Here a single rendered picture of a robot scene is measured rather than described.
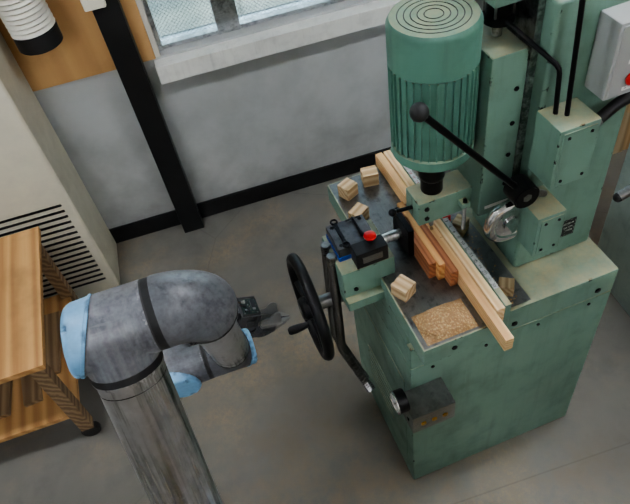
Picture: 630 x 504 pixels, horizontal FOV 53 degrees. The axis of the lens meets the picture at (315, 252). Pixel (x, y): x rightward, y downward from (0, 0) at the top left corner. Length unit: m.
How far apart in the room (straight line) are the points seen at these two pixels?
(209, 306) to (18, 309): 1.42
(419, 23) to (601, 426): 1.62
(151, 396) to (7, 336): 1.30
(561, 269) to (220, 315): 0.98
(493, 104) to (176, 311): 0.74
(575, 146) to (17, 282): 1.85
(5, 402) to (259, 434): 0.92
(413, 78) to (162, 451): 0.78
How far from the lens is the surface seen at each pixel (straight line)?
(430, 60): 1.17
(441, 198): 1.47
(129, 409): 1.03
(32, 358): 2.18
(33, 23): 2.34
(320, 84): 2.81
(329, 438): 2.32
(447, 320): 1.42
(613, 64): 1.30
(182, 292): 0.96
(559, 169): 1.36
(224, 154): 2.89
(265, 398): 2.43
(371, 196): 1.72
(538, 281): 1.67
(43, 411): 2.50
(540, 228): 1.45
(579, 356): 2.04
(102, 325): 0.96
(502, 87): 1.31
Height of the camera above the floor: 2.10
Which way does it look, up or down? 48 degrees down
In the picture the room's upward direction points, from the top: 11 degrees counter-clockwise
